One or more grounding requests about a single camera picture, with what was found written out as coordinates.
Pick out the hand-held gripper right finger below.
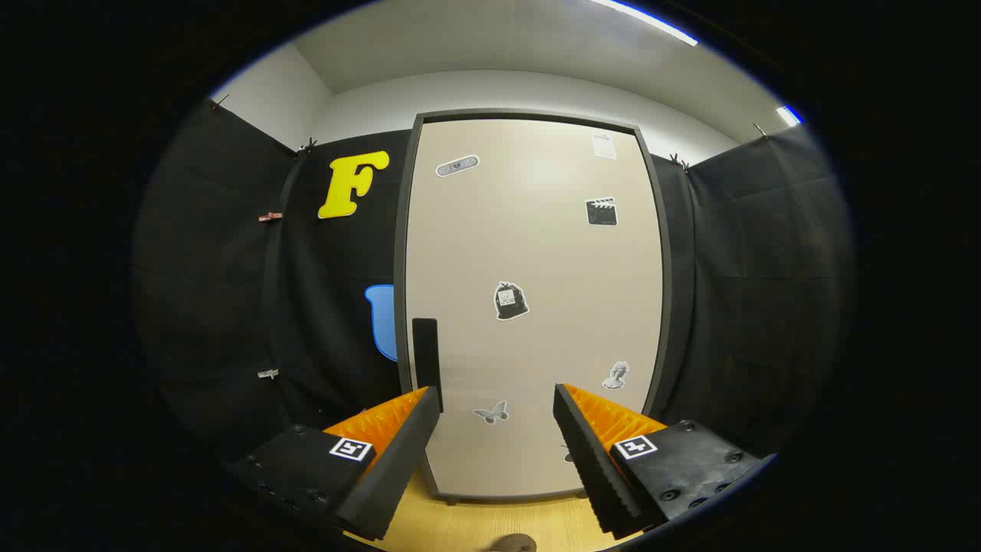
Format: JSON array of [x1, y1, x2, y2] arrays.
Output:
[[553, 383, 767, 540]]

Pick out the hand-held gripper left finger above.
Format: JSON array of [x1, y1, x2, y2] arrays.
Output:
[[228, 386, 444, 542]]

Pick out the grey shoe cabinet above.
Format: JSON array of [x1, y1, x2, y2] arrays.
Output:
[[393, 109, 674, 507]]

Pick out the black backdrop cloth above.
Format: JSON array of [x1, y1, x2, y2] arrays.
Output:
[[134, 100, 855, 491]]

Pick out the black door handle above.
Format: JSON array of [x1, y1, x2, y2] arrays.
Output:
[[412, 318, 444, 411]]

